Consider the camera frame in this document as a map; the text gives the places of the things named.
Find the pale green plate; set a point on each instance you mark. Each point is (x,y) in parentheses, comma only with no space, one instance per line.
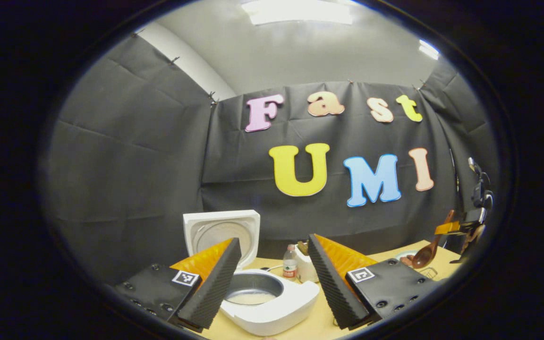
(400,255)

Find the brown meat piece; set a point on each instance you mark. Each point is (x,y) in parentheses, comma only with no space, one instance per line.
(407,260)

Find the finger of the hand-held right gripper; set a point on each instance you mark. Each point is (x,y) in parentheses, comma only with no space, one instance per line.
(449,228)

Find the white rice cooker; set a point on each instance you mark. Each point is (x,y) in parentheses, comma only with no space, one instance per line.
(295,302)

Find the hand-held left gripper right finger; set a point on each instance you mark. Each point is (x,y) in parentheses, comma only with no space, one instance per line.
(333,293)

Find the brown toast slice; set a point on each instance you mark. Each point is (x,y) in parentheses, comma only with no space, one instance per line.
(303,247)

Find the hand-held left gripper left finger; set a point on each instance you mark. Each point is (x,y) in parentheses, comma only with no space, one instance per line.
(215,288)

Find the large ceiling light panel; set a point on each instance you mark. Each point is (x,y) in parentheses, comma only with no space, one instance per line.
(298,12)

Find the dark wooden spoon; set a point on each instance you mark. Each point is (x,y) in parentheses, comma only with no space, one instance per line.
(424,257)

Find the white toaster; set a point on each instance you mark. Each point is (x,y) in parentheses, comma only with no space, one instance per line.
(306,269)

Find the clear water bottle red label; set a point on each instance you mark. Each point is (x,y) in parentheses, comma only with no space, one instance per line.
(290,267)

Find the small ceiling light panel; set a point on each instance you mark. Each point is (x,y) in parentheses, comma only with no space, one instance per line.
(429,49)

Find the black backdrop cloth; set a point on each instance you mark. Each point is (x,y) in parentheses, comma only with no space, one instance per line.
(125,189)

